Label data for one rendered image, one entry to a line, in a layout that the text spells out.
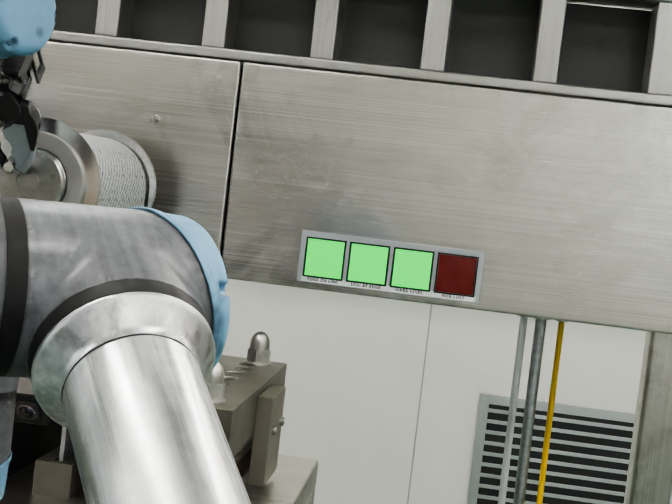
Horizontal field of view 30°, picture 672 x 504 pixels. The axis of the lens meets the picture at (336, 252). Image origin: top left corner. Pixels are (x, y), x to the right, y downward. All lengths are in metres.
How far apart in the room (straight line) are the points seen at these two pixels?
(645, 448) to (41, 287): 1.27
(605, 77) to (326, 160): 0.41
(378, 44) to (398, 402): 2.42
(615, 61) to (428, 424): 2.45
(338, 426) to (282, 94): 2.50
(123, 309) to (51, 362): 0.05
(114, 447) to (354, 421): 3.43
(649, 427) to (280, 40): 0.78
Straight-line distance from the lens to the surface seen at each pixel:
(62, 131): 1.45
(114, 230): 0.81
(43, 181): 1.44
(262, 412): 1.54
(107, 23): 1.80
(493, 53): 1.79
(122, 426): 0.71
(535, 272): 1.71
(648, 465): 1.92
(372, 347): 4.07
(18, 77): 1.33
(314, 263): 1.71
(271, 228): 1.72
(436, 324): 4.05
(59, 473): 1.46
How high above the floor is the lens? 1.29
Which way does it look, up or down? 3 degrees down
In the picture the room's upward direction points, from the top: 7 degrees clockwise
